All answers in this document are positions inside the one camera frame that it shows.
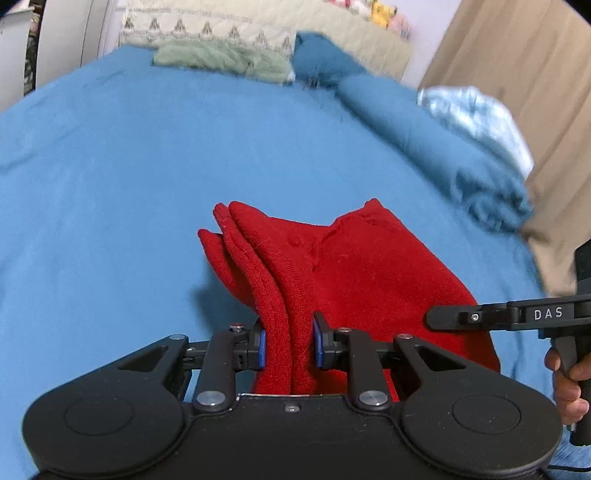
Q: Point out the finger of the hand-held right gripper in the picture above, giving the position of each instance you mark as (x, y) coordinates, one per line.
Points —
(461, 317)

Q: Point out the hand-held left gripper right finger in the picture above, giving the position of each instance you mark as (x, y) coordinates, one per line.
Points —
(316, 341)

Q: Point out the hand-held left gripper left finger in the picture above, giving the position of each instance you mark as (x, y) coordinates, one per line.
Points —
(262, 350)

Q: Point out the red knit sweater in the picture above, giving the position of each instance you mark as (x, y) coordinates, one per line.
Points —
(369, 277)

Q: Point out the person's right hand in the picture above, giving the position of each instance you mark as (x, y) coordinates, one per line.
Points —
(567, 397)

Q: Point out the blue duvet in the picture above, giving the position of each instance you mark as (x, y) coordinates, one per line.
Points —
(438, 157)

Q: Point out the light blue blanket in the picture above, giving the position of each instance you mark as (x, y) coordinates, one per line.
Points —
(480, 120)

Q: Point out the bed with blue sheet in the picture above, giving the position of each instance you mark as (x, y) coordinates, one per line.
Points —
(115, 184)

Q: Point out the wooden wardrobe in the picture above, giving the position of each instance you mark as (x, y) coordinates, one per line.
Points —
(531, 69)

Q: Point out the blue pillow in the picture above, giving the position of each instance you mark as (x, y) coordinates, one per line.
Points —
(328, 60)

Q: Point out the green pillow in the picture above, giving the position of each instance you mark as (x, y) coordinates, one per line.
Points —
(221, 60)

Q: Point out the row of plush toys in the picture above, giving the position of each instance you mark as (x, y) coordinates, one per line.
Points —
(383, 14)

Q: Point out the cream quilted headboard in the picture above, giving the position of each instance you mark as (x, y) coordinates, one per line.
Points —
(240, 23)

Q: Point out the grey and white wardrobe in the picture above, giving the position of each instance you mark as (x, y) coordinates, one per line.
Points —
(69, 41)

